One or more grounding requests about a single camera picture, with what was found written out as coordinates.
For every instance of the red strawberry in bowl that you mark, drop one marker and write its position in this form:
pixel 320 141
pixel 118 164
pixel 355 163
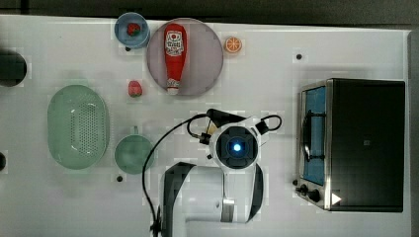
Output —
pixel 133 29

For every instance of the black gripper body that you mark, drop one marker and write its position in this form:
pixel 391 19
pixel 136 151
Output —
pixel 219 118

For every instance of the red toy strawberry on table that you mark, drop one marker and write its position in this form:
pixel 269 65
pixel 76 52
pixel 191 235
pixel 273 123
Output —
pixel 134 89

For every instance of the peeled yellow toy banana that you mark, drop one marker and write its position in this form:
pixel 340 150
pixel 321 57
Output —
pixel 212 128

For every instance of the green oval colander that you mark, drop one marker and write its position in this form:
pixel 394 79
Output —
pixel 78 127

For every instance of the large black pot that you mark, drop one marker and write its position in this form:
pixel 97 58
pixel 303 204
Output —
pixel 13 68

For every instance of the grey round plate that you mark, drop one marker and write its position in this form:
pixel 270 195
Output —
pixel 204 57

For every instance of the green mug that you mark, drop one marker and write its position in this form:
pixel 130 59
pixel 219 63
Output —
pixel 132 151

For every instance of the silver black toaster oven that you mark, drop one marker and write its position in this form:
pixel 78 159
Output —
pixel 351 145

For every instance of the blue bowl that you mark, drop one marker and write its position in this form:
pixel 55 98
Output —
pixel 139 41

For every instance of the orange slice toy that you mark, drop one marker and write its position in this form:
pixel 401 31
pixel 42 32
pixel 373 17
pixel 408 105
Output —
pixel 233 45

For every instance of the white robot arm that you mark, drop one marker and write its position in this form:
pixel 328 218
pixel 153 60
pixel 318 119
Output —
pixel 229 191

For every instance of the red plush ketchup bottle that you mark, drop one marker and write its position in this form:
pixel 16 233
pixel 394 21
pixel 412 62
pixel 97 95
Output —
pixel 175 50

